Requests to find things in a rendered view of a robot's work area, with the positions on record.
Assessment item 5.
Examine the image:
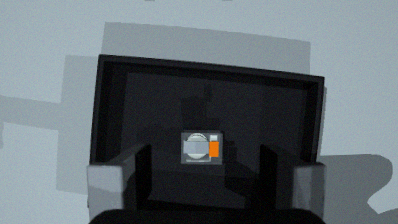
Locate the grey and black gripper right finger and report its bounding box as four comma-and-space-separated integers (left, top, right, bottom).
259, 144, 327, 221

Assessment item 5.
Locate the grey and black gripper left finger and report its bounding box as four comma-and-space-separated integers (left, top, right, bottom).
86, 144, 152, 221

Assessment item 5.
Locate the black parts tray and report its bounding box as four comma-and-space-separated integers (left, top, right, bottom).
89, 54, 325, 211

